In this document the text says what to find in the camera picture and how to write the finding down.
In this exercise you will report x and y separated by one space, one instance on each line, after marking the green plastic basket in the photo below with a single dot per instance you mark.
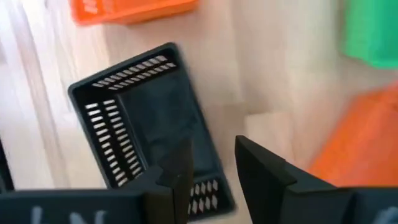
373 31

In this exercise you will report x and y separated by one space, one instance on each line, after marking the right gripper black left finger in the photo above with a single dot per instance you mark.
177 186

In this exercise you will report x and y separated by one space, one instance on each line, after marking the black plastic slotted basket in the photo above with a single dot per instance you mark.
155 118

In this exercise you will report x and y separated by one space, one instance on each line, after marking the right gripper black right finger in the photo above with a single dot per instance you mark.
267 186

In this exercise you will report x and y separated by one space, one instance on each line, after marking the orange plastic basket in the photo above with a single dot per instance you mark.
130 11
363 140

